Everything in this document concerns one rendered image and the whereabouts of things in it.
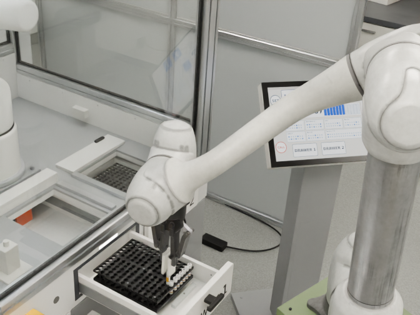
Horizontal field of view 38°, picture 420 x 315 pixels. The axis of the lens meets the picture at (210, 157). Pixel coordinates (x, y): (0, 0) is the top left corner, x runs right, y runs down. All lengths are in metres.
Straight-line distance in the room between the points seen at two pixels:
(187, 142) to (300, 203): 1.10
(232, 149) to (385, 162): 0.31
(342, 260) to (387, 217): 0.37
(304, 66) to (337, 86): 1.78
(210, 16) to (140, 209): 0.83
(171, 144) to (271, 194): 2.08
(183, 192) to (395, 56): 0.50
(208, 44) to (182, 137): 0.61
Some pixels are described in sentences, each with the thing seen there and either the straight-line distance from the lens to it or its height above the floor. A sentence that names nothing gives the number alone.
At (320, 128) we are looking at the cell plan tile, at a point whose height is 1.06.
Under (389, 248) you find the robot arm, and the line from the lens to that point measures 1.27.
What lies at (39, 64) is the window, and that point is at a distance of 1.38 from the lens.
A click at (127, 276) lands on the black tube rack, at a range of 1.74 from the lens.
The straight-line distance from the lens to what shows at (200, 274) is 1.81.
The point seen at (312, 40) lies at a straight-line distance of 2.98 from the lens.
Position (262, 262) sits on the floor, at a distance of 3.22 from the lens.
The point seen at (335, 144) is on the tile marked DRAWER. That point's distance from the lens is 2.24.
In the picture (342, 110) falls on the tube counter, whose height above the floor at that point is 1.11.
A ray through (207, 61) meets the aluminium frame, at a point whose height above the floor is 1.34.
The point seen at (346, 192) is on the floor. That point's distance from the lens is 3.91.
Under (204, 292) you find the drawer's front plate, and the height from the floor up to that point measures 0.93.
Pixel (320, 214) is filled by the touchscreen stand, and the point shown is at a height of 0.65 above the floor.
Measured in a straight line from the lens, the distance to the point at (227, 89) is 3.29.
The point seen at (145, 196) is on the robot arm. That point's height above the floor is 1.35.
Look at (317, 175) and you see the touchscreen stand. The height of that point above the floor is 0.84.
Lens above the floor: 2.05
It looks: 30 degrees down
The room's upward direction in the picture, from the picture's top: 4 degrees clockwise
